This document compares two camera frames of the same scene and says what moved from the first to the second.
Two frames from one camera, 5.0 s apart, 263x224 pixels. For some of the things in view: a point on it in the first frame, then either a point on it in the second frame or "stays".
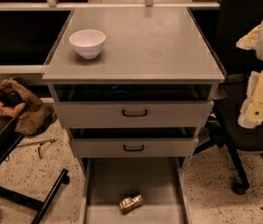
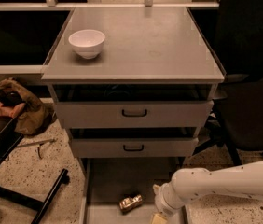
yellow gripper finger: [250, 41] to [157, 189]
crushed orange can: [129, 203] stays
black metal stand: [0, 135] stays
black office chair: [240, 9] stays
